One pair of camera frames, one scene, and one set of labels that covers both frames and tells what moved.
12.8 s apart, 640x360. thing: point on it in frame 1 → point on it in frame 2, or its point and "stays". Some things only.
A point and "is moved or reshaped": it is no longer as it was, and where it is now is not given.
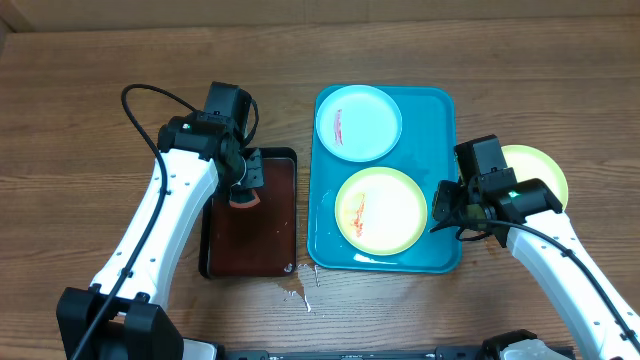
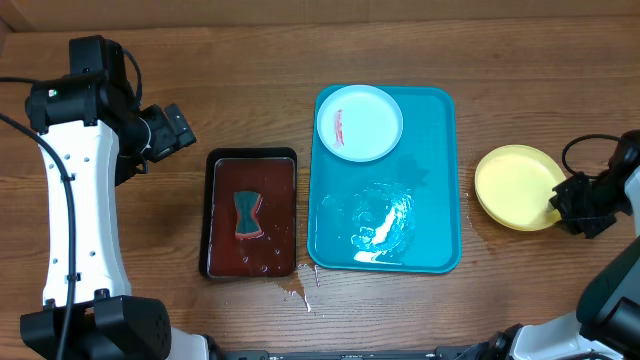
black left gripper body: [250, 172] → [163, 140]
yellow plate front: [529, 163] is moved or reshaped
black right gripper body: [445, 208] → [576, 206]
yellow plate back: [381, 211] is moved or reshaped
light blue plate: [358, 123] stays
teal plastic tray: [425, 149] stays
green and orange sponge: [243, 197] is moved or reshaped
